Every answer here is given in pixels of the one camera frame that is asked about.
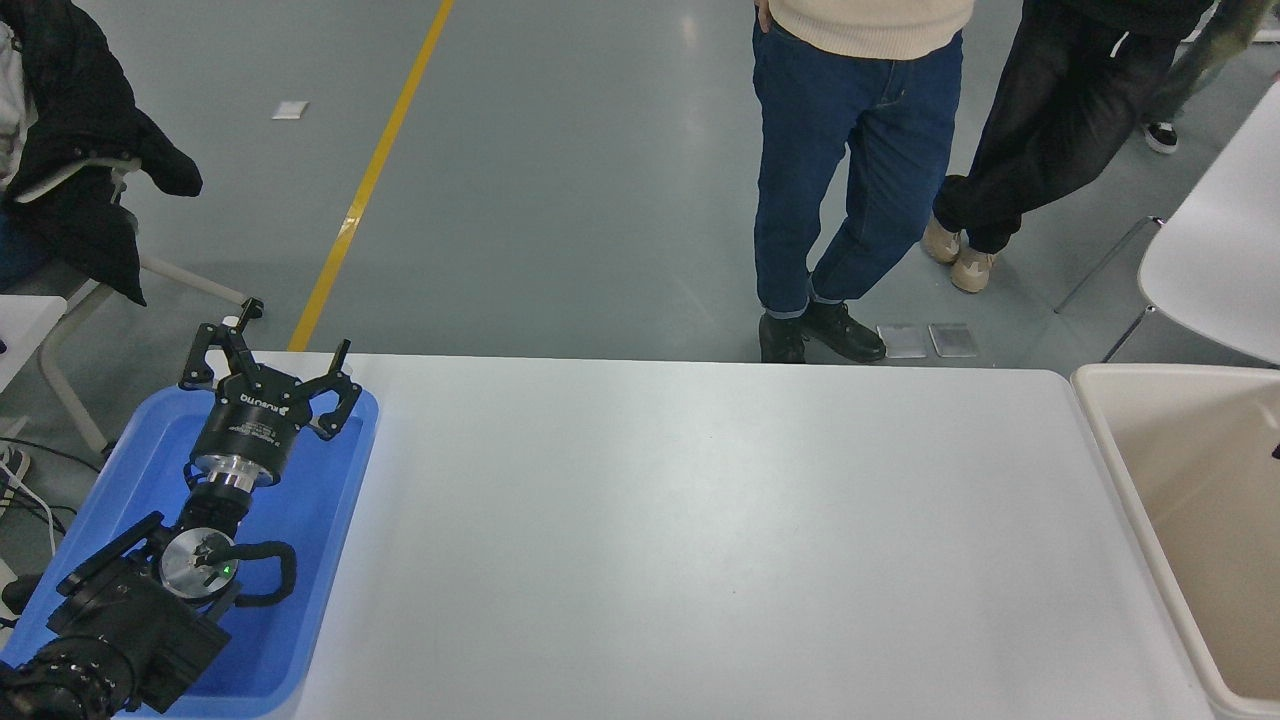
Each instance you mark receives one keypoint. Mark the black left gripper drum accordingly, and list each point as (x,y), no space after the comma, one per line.
(248,420)

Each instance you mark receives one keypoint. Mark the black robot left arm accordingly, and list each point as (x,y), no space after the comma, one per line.
(120,620)

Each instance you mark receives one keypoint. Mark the blue plastic tray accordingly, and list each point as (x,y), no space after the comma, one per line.
(310,520)

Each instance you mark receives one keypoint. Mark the white chair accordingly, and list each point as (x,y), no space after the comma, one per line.
(70,330)

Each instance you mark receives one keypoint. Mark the small white side table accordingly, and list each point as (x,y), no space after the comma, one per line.
(25,335)

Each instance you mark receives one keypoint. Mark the white paper scrap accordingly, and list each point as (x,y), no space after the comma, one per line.
(289,109)

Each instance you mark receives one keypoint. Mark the clear square floor plate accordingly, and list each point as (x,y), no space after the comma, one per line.
(905,342)
(953,340)

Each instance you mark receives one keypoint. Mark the large pale plastic bin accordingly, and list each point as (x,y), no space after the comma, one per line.
(1200,500)

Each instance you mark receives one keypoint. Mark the round white table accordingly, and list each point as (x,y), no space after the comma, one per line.
(1225,250)

